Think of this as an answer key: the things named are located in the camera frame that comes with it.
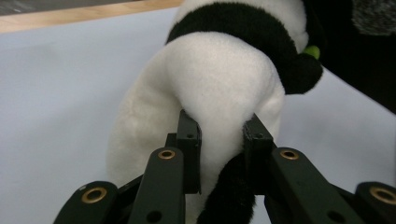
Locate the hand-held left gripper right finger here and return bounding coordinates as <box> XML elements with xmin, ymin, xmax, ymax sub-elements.
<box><xmin>242</xmin><ymin>113</ymin><xmax>278</xmax><ymax>196</ymax></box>

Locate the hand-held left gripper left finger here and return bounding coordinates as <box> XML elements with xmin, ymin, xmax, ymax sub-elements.
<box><xmin>166</xmin><ymin>109</ymin><xmax>203</xmax><ymax>194</ymax></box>

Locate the panda plush toy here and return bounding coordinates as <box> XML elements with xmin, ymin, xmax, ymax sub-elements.
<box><xmin>106</xmin><ymin>0</ymin><xmax>325</xmax><ymax>224</ymax></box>

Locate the grey fluffy garment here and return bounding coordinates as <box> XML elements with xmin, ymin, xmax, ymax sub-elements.
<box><xmin>351</xmin><ymin>0</ymin><xmax>396</xmax><ymax>36</ymax></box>

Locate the green scarf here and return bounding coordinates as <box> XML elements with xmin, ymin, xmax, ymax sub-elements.
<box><xmin>300</xmin><ymin>45</ymin><xmax>321</xmax><ymax>61</ymax></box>

